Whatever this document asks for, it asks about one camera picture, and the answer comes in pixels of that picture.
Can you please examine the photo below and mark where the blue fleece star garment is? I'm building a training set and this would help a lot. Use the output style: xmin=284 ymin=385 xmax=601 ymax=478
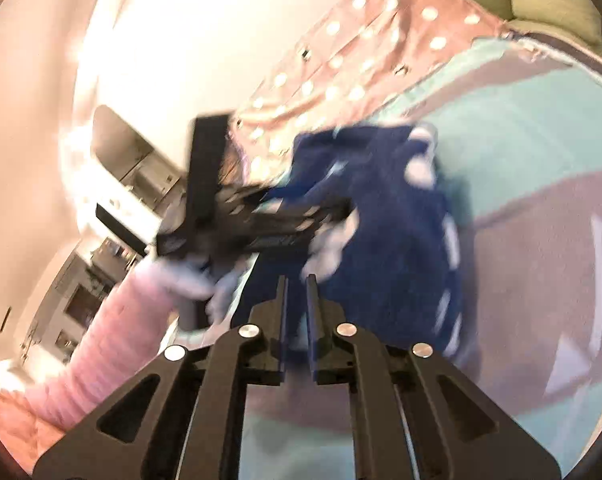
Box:
xmin=203 ymin=122 xmax=464 ymax=356

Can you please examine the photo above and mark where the pink sleeved left forearm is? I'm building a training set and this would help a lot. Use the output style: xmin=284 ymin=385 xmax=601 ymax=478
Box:
xmin=24 ymin=259 xmax=176 ymax=430

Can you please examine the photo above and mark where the white gloved left hand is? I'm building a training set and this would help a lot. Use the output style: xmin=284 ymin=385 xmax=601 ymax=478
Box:
xmin=138 ymin=257 xmax=249 ymax=333

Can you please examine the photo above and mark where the pink quilted blanket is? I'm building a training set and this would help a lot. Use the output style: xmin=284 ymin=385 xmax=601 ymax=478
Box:
xmin=0 ymin=389 xmax=65 ymax=474

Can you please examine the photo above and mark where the dark desk shelf unit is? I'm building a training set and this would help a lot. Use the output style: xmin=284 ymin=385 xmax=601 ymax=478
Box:
xmin=18 ymin=201 xmax=153 ymax=366

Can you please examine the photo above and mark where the green pillow near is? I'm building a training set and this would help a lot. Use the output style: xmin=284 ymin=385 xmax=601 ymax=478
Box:
xmin=511 ymin=0 xmax=602 ymax=44

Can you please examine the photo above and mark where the wall mirror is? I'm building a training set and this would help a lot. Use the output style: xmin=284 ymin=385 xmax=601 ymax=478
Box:
xmin=92 ymin=105 xmax=185 ymax=217

